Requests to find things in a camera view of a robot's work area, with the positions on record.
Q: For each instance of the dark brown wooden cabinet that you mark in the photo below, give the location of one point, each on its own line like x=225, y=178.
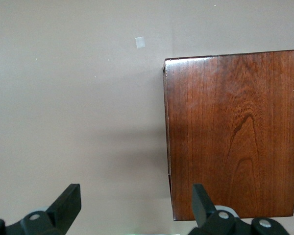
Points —
x=235, y=134

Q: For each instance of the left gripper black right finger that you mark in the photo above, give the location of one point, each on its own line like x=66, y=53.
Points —
x=202, y=208

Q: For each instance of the brown table mat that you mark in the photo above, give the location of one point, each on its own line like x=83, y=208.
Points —
x=63, y=98

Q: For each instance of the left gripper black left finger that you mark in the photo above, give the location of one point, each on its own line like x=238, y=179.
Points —
x=63, y=208

